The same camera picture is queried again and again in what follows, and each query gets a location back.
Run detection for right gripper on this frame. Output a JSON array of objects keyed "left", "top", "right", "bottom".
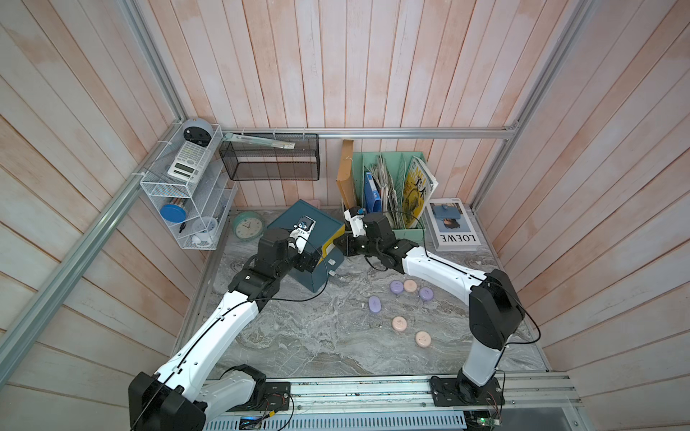
[{"left": 331, "top": 232, "right": 383, "bottom": 260}]

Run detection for yellow drawer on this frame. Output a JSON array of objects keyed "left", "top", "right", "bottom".
[{"left": 319, "top": 224, "right": 345, "bottom": 260}]

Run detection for teal drawer cabinet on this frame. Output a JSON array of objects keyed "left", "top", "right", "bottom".
[{"left": 269, "top": 200, "right": 345, "bottom": 293}]

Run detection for purple earphone case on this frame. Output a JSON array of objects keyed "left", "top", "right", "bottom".
[
  {"left": 368, "top": 296, "right": 382, "bottom": 314},
  {"left": 389, "top": 280, "right": 404, "bottom": 296},
  {"left": 419, "top": 287, "right": 434, "bottom": 302}
]

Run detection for purple earphone case top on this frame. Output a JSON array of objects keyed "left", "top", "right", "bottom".
[{"left": 389, "top": 280, "right": 404, "bottom": 296}]

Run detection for pink earphone case top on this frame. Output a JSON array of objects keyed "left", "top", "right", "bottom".
[{"left": 404, "top": 279, "right": 418, "bottom": 293}]

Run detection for pink earphone case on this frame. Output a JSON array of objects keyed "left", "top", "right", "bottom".
[
  {"left": 414, "top": 330, "right": 432, "bottom": 348},
  {"left": 404, "top": 279, "right": 418, "bottom": 293},
  {"left": 392, "top": 316, "right": 408, "bottom": 332}
]

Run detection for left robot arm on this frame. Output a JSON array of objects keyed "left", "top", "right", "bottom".
[{"left": 129, "top": 221, "right": 323, "bottom": 430}]

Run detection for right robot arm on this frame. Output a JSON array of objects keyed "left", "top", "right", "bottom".
[{"left": 334, "top": 208, "right": 526, "bottom": 405}]

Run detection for blue binder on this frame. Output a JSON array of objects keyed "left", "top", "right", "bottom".
[{"left": 363, "top": 171, "right": 382, "bottom": 213}]

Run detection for newspapers in organizer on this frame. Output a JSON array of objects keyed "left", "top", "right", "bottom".
[{"left": 375, "top": 152, "right": 405, "bottom": 229}]

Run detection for brown envelope folder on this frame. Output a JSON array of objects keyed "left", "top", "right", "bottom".
[{"left": 336, "top": 140, "right": 357, "bottom": 208}]

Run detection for green alarm clock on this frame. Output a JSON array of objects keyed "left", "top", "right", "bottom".
[{"left": 232, "top": 211, "right": 266, "bottom": 242}]

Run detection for green file organizer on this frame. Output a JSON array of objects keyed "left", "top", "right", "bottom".
[{"left": 351, "top": 152, "right": 426, "bottom": 244}]

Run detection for yellow magazine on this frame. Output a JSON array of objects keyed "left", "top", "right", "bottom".
[{"left": 401, "top": 156, "right": 438, "bottom": 229}]

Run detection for pink earphone case middle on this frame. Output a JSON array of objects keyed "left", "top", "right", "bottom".
[{"left": 392, "top": 316, "right": 408, "bottom": 332}]

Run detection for LOEWE book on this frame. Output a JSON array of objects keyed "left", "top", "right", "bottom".
[{"left": 425, "top": 199, "right": 481, "bottom": 251}]

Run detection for white cup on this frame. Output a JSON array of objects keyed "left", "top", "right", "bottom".
[{"left": 192, "top": 217, "right": 219, "bottom": 247}]

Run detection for pink earphone case bottom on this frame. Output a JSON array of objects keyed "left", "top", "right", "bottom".
[{"left": 414, "top": 330, "right": 432, "bottom": 348}]

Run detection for black mesh basket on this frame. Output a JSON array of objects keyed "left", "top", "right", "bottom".
[{"left": 219, "top": 132, "right": 321, "bottom": 181}]

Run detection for blue lid jar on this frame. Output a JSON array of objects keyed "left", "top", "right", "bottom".
[{"left": 159, "top": 198, "right": 188, "bottom": 224}]

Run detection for ruler on basket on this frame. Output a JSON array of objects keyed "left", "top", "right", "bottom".
[{"left": 223, "top": 133, "right": 296, "bottom": 150}]

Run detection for white calculator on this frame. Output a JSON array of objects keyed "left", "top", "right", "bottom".
[{"left": 167, "top": 141, "right": 212, "bottom": 183}]

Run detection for round grey speaker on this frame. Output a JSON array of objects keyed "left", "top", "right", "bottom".
[{"left": 183, "top": 119, "right": 214, "bottom": 147}]

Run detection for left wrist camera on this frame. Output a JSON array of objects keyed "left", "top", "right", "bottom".
[{"left": 289, "top": 215, "right": 316, "bottom": 253}]

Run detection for white wire shelf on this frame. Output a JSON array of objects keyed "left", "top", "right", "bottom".
[{"left": 140, "top": 122, "right": 237, "bottom": 251}]

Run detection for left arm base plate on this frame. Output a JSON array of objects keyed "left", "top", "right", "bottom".
[{"left": 229, "top": 382, "right": 291, "bottom": 412}]

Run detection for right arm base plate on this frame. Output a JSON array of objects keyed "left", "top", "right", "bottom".
[{"left": 429, "top": 373, "right": 505, "bottom": 407}]

